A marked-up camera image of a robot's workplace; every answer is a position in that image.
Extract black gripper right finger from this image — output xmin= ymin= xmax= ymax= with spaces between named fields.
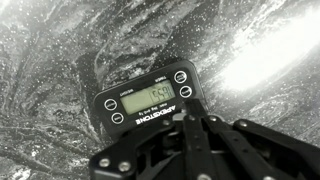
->
xmin=196 ymin=98 xmax=320 ymax=180

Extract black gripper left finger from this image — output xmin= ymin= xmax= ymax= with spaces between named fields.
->
xmin=89 ymin=98 xmax=205 ymax=180

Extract black digital kitchen scale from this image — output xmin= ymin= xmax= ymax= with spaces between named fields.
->
xmin=93 ymin=59 xmax=208 ymax=139

